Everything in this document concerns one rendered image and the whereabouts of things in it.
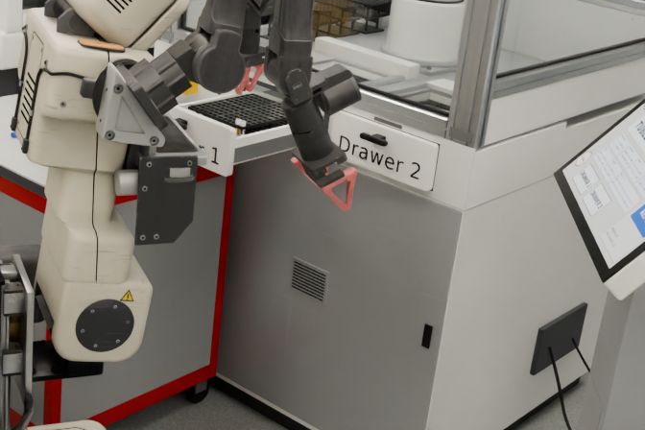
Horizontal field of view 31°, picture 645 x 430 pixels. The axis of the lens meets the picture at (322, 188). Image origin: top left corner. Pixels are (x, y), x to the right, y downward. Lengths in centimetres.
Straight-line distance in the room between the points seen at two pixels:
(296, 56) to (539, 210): 121
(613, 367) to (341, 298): 86
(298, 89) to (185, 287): 121
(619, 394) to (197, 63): 101
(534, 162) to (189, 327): 98
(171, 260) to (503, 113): 90
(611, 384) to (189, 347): 126
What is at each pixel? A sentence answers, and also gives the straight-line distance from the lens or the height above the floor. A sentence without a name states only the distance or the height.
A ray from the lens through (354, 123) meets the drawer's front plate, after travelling 266.
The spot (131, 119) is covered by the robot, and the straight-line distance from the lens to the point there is 178.
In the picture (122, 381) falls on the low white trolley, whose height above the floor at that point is 20.
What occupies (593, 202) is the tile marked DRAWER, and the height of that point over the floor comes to 100.
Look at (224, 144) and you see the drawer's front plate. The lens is 250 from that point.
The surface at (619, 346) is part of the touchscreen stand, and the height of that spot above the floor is 76.
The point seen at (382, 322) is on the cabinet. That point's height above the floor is 45.
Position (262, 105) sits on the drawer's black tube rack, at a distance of 277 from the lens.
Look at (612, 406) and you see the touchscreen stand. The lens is 224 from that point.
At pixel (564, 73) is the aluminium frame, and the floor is 107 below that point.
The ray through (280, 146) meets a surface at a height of 85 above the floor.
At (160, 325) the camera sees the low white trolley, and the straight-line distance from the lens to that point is 294.
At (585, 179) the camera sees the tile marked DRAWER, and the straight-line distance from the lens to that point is 225.
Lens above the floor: 170
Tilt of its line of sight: 21 degrees down
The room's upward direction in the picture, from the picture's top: 7 degrees clockwise
